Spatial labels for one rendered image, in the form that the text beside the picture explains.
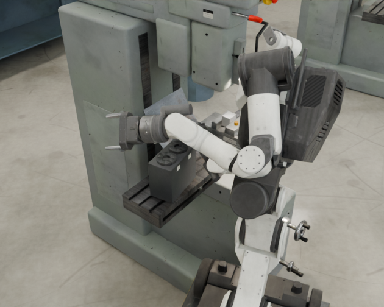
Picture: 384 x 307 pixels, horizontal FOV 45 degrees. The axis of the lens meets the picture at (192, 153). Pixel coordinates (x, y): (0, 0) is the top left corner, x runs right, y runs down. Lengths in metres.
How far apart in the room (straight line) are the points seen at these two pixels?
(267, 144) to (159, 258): 1.73
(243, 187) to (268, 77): 0.33
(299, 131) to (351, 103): 3.52
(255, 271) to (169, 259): 1.00
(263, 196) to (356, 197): 2.41
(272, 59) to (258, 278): 0.96
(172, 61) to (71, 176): 1.89
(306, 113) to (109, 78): 1.27
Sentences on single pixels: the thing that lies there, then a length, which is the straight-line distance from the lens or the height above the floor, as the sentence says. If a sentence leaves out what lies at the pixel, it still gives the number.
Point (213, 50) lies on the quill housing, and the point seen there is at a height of 1.52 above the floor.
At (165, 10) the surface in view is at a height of 1.64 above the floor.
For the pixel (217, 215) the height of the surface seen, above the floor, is 0.62.
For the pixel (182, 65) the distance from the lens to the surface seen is 2.20.
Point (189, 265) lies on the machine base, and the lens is 2.82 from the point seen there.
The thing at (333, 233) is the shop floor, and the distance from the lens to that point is 3.40.
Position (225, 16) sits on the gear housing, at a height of 1.69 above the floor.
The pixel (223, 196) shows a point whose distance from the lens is 2.36.
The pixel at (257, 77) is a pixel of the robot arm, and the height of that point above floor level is 1.75.
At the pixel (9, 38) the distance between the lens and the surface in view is 6.08.
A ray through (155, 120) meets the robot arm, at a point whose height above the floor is 1.60.
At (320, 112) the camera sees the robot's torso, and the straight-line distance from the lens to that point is 1.44.
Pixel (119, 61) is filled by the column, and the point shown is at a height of 1.38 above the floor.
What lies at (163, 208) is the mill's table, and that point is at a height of 0.94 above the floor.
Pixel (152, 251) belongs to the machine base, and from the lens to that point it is 2.91.
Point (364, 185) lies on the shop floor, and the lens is 3.88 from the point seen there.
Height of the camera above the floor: 2.34
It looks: 36 degrees down
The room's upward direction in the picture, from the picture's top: straight up
